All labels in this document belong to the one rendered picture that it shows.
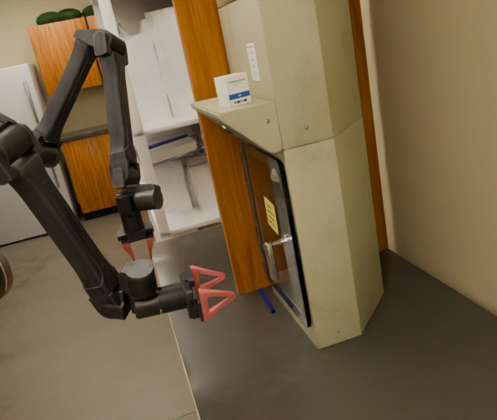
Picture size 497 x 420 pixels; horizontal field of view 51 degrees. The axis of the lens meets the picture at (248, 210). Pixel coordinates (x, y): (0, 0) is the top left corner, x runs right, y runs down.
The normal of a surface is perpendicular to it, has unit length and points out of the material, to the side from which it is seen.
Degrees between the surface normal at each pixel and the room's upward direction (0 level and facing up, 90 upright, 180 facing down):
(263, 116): 90
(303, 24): 90
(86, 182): 90
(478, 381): 0
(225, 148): 90
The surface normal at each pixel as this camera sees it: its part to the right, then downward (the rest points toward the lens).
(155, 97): -0.18, 0.42
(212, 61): 0.27, 0.25
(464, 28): -0.94, 0.26
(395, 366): -0.19, -0.93
